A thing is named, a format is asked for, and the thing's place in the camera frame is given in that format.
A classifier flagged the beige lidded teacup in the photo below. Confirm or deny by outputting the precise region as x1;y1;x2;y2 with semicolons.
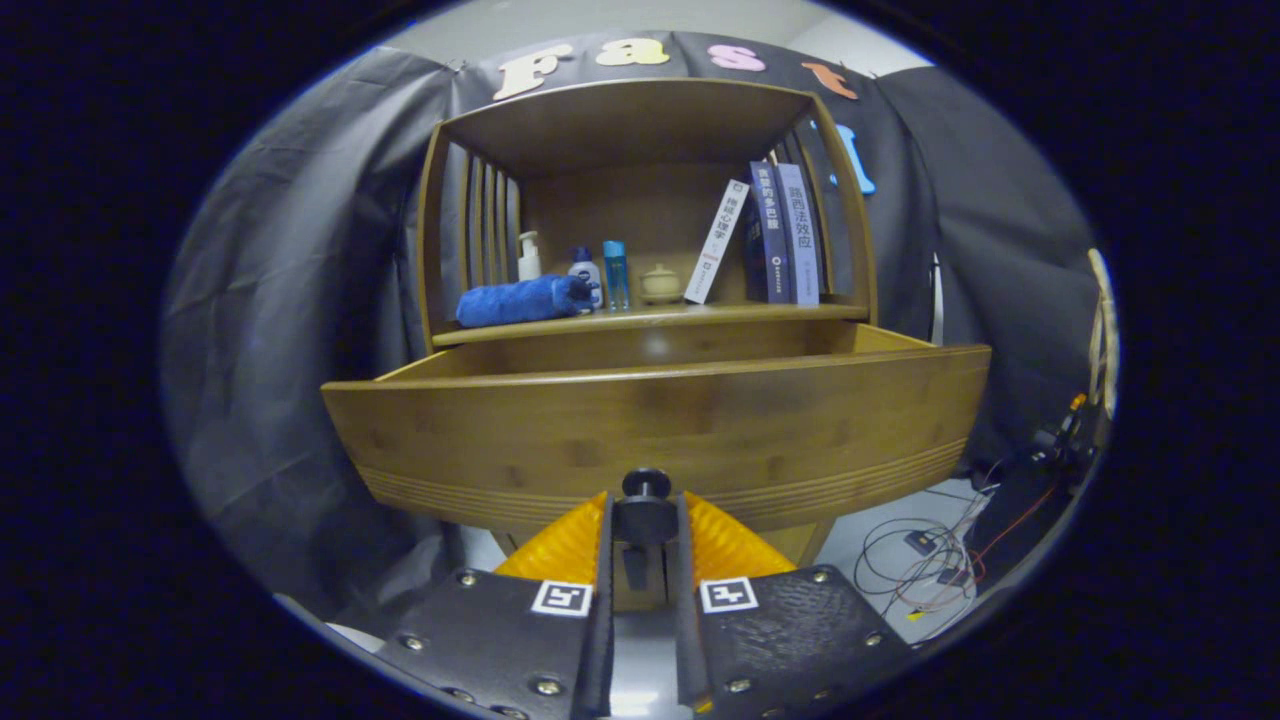
638;263;687;305

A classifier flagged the light purple book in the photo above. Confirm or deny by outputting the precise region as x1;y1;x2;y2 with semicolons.
776;163;823;307

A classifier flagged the wooden countertop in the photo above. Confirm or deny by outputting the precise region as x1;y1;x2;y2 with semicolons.
432;298;869;348

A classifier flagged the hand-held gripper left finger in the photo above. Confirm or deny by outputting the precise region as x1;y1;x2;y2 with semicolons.
375;490;616;720

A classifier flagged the clear blue bottle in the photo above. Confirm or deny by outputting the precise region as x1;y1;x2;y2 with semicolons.
602;240;632;311

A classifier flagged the wooden drawer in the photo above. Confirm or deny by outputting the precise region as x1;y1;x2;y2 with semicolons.
320;322;993;546

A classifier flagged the dark blue book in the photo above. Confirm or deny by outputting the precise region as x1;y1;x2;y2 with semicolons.
748;161;793;304

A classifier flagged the white book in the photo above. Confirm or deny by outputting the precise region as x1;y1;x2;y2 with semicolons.
683;179;751;305

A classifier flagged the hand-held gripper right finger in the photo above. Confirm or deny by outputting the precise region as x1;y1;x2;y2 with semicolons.
675;490;913;720

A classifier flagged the blue towel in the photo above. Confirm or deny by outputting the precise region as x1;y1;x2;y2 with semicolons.
455;274;601;329

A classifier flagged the white blue-capped lotion bottle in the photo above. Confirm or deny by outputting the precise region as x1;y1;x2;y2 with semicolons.
568;246;604;311

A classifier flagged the wooden cabinet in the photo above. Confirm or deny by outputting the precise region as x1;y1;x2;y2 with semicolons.
415;78;879;613

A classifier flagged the tangle of cables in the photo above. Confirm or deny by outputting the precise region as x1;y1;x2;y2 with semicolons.
853;480;1061;621

